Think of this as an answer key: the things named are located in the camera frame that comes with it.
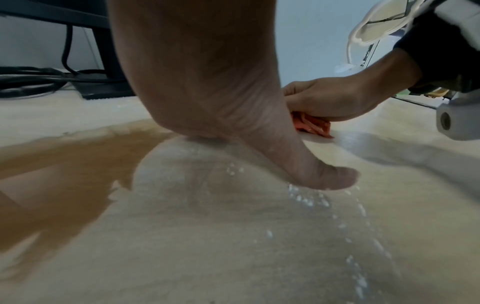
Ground person's right hand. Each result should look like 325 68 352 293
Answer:
282 49 425 123

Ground person's left hand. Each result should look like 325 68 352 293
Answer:
106 0 361 191

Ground orange cloth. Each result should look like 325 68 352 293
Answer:
290 111 335 139

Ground person's right forearm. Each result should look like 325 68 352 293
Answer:
393 5 480 91

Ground black monitor stand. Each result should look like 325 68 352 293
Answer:
70 26 137 100

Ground scattered white crumbs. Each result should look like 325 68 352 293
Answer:
225 161 395 300

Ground brown liquid spill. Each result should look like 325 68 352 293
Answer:
0 122 177 279

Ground black monitor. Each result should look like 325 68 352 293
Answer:
0 0 113 30

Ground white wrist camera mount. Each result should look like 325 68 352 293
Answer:
408 86 480 142

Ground black cables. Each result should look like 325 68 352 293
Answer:
0 25 113 99

